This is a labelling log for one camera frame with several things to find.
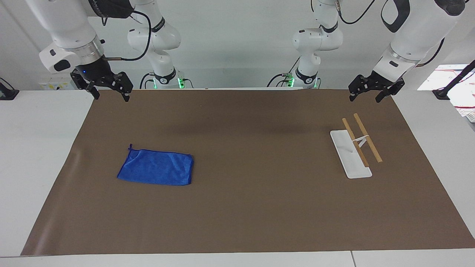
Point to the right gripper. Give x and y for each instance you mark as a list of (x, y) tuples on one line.
[(94, 70)]

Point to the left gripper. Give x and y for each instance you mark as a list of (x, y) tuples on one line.
[(382, 82)]

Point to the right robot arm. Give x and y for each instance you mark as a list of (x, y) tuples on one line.
[(70, 33)]

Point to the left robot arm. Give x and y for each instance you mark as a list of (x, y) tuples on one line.
[(412, 37)]

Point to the white and wooden towel rack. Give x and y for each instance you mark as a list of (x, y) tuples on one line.
[(350, 155)]

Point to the blue microfibre towel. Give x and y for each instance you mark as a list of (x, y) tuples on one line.
[(156, 167)]

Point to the white paper sheet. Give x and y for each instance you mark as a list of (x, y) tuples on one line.
[(436, 79)]

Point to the black stand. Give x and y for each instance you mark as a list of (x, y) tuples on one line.
[(7, 93), (454, 82)]

